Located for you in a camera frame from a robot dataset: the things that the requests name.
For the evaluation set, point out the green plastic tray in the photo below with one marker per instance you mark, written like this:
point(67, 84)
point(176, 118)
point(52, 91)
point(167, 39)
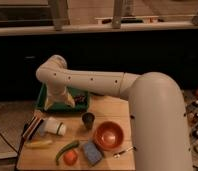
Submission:
point(61, 107)

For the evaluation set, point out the blue sponge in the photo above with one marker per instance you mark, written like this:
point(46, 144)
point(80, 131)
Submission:
point(91, 152)

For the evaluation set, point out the orange tomato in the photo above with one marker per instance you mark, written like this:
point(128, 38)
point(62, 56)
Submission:
point(70, 157)

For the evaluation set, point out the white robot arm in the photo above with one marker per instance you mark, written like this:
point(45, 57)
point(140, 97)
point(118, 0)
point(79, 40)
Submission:
point(161, 135)

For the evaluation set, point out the brown grape bunch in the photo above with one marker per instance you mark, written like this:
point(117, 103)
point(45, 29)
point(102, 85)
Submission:
point(80, 99)

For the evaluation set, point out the green chili pepper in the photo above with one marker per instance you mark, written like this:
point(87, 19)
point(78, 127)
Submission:
point(71, 145)

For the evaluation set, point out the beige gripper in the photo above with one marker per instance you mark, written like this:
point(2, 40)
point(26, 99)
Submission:
point(65, 98)

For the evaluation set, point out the orange bowl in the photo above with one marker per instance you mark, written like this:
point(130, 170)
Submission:
point(108, 136)

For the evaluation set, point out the white paper cup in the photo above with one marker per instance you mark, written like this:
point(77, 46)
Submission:
point(55, 126)

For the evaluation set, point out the metal spoon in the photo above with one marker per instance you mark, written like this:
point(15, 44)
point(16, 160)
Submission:
point(117, 155)

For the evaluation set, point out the small metal cup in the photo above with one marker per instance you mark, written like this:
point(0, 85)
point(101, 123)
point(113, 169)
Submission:
point(88, 120)

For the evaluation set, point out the wooden ladder rack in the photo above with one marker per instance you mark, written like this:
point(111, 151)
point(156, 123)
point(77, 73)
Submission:
point(31, 17)

